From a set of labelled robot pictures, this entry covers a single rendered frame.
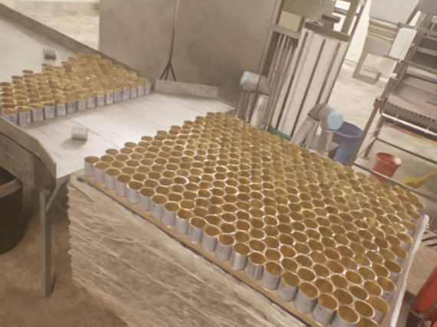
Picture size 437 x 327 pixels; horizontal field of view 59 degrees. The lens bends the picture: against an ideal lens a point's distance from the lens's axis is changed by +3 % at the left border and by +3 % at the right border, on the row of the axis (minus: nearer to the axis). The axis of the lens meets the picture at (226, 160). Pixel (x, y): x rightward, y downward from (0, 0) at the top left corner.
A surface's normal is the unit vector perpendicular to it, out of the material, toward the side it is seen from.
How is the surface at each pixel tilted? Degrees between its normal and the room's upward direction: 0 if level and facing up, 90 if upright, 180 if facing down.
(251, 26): 90
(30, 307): 0
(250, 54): 90
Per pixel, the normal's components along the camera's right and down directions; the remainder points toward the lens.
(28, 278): 0.22, -0.84
